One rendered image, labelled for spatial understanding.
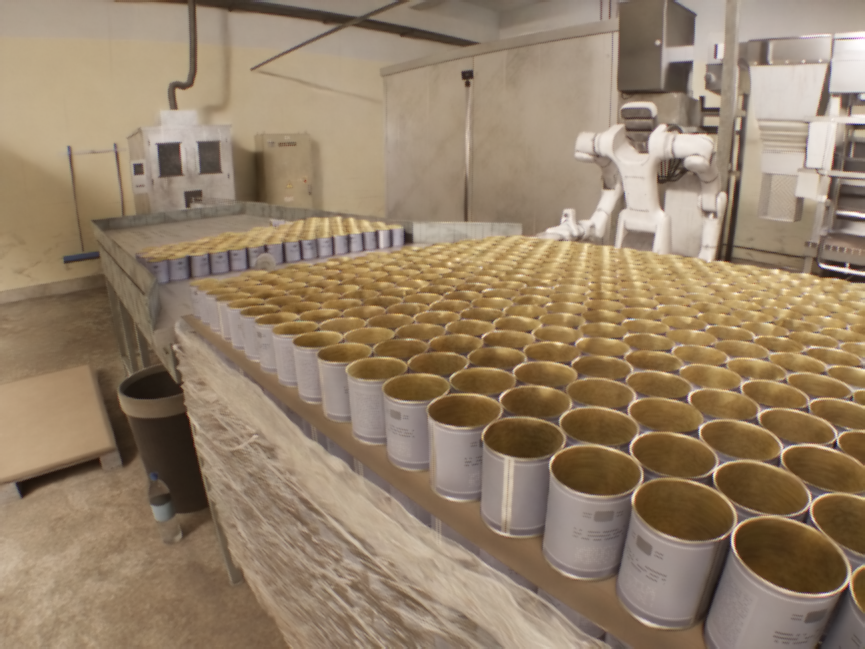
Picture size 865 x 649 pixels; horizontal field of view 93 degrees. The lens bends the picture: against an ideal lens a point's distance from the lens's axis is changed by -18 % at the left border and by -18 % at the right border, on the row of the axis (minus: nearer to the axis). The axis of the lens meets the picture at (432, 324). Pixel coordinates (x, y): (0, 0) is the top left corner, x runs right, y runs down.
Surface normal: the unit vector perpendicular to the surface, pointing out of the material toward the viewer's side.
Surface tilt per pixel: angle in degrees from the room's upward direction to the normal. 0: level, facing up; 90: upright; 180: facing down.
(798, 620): 89
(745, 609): 90
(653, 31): 90
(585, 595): 3
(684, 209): 90
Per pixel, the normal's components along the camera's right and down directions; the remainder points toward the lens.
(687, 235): -0.76, 0.21
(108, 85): 0.65, 0.24
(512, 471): -0.36, 0.28
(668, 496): -0.15, 0.29
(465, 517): -0.03, -0.96
